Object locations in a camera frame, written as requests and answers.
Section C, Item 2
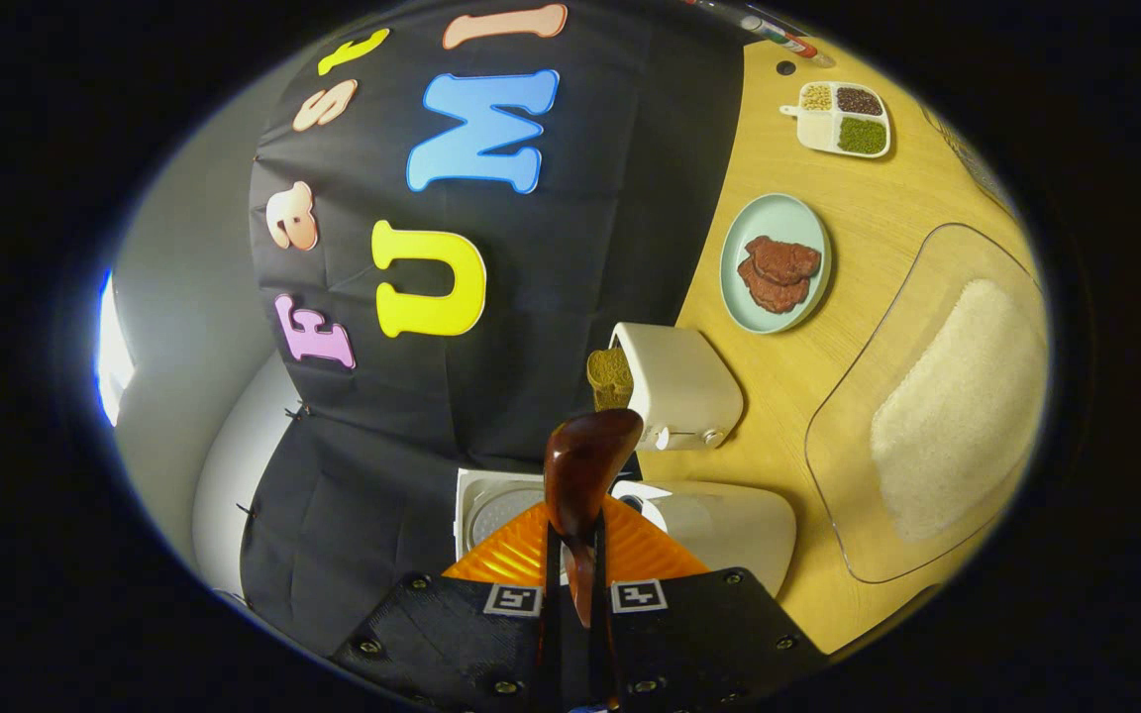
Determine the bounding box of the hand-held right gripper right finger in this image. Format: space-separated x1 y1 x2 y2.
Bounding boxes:
585 495 829 713

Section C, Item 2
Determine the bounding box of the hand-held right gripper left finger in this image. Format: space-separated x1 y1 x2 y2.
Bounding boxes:
328 500 564 713

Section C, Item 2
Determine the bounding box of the white rice cooker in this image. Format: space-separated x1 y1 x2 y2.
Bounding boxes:
454 468 797 600

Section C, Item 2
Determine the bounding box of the brown wooden spoon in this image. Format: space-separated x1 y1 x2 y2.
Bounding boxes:
544 408 645 630

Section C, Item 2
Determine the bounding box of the white toaster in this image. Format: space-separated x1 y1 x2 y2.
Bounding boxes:
610 322 744 453

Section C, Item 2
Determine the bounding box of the brown bread slice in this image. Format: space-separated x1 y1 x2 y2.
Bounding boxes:
586 348 635 412

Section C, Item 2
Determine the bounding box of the clear plastic tray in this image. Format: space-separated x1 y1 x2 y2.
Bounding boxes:
805 223 1049 585

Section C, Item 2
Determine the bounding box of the pale green plate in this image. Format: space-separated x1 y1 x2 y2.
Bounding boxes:
719 193 833 335

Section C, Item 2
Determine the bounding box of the brown meat slice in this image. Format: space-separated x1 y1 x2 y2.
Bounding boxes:
737 257 811 315
745 235 822 286

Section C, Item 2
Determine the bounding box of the black backdrop cloth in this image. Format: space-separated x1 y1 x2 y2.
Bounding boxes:
239 0 760 655

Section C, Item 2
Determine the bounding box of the white divided bean dish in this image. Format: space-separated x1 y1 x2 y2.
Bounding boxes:
780 81 892 159

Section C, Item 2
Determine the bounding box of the clear plastic water bottle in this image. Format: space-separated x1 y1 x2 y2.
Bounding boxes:
739 12 821 58

